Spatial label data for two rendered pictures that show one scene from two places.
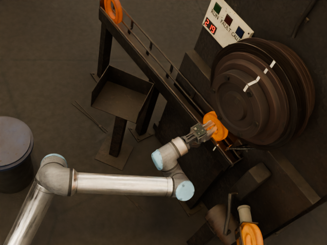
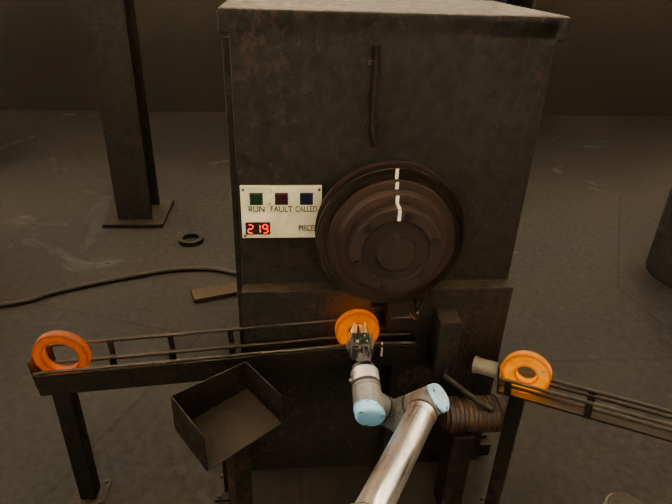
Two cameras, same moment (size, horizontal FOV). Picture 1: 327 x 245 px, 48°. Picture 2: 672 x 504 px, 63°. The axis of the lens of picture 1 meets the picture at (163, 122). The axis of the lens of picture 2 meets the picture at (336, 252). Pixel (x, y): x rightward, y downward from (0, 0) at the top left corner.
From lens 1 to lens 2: 96 cm
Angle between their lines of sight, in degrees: 42
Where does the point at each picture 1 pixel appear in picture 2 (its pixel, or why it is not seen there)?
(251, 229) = (517, 358)
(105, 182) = (392, 472)
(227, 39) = (293, 221)
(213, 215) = (458, 414)
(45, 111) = not seen: outside the picture
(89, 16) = not seen: outside the picture
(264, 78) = (403, 193)
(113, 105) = (229, 439)
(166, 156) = (375, 394)
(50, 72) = not seen: outside the picture
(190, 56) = (253, 291)
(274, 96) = (425, 200)
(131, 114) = (262, 422)
